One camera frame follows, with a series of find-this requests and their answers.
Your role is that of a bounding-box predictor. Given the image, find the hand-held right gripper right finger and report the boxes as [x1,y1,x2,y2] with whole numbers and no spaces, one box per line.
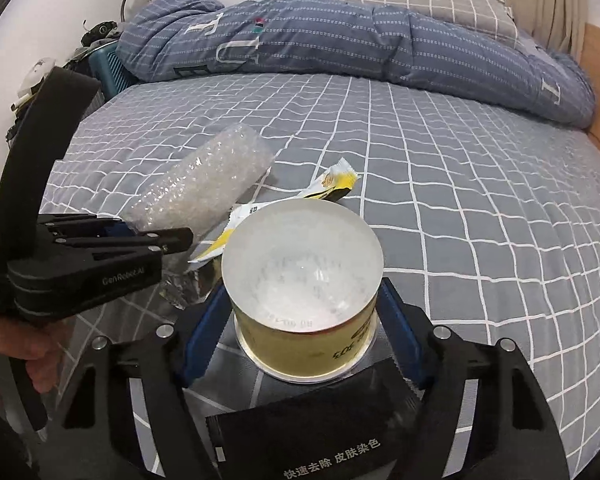
[377,277,571,480]

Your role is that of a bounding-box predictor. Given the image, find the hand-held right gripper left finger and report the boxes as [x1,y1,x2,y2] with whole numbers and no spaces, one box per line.
[60,285,233,480]

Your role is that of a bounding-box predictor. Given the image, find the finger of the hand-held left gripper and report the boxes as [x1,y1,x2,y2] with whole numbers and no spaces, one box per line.
[55,227,193,261]
[37,214,141,238]

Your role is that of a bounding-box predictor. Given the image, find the yellow labelled round can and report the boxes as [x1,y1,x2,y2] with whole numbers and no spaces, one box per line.
[221,198,385,381]

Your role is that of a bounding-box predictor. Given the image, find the person's left hand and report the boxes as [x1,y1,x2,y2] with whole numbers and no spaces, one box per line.
[0,317,66,403]

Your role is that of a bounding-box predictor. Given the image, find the clear plastic wrapper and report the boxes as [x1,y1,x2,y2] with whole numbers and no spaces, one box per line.
[159,259,227,311]

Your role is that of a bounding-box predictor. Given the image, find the yellow white sachet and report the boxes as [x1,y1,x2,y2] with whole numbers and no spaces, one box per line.
[302,157,359,204]
[187,201,261,265]

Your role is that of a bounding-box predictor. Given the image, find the bubble wrap roll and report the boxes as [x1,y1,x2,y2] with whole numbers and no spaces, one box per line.
[127,122,276,241]

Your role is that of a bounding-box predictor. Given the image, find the black packet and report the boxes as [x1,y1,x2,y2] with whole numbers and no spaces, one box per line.
[205,357,423,480]

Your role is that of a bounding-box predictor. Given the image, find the grey checked bed sheet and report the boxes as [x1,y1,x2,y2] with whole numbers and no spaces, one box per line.
[35,72,600,480]

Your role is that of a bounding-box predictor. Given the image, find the teal box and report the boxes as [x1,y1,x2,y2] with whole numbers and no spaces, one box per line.
[91,42,133,101]

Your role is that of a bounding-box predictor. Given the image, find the white plastic object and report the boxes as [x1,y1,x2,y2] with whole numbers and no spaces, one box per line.
[12,57,56,111]

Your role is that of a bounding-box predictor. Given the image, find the dark clutter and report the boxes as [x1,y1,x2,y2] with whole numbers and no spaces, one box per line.
[80,20,126,48]

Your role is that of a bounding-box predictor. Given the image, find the blue striped duvet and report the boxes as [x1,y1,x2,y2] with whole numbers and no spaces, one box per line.
[116,0,597,128]

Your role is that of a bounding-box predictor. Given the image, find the beige curtain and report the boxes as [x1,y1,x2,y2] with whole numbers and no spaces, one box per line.
[500,0,588,56]

